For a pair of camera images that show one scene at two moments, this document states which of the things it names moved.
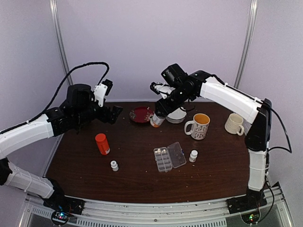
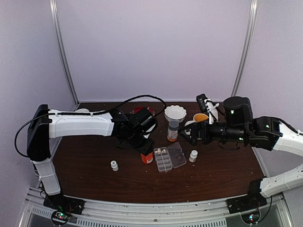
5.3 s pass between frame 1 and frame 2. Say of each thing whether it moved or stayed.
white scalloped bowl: stayed
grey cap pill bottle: moved
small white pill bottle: stayed
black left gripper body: moved
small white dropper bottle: stayed
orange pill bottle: moved
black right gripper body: moved
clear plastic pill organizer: stayed
